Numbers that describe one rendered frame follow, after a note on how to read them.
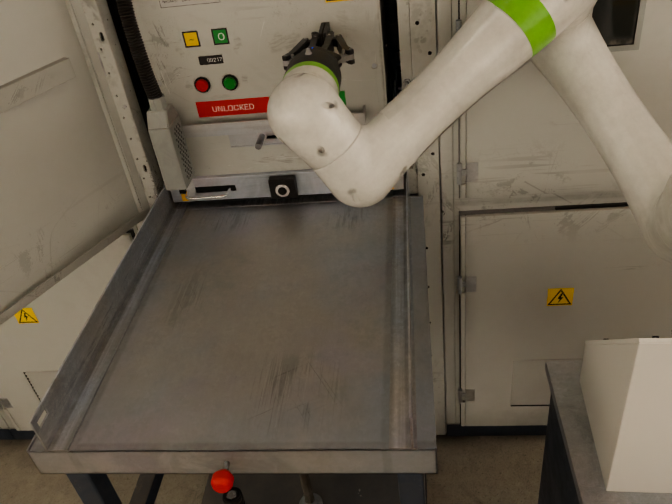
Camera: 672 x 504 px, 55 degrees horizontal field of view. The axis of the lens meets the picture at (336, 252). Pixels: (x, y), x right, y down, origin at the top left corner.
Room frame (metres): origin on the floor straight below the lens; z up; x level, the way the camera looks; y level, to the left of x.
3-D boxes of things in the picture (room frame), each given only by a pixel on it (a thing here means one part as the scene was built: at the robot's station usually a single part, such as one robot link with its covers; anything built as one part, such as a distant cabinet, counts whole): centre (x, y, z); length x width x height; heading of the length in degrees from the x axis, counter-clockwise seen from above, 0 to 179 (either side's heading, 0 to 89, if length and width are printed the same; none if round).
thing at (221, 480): (0.59, 0.21, 0.82); 0.04 x 0.03 x 0.03; 171
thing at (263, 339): (0.95, 0.15, 0.82); 0.68 x 0.62 x 0.06; 171
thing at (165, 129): (1.26, 0.31, 1.04); 0.08 x 0.05 x 0.17; 171
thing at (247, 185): (1.31, 0.09, 0.89); 0.54 x 0.05 x 0.06; 81
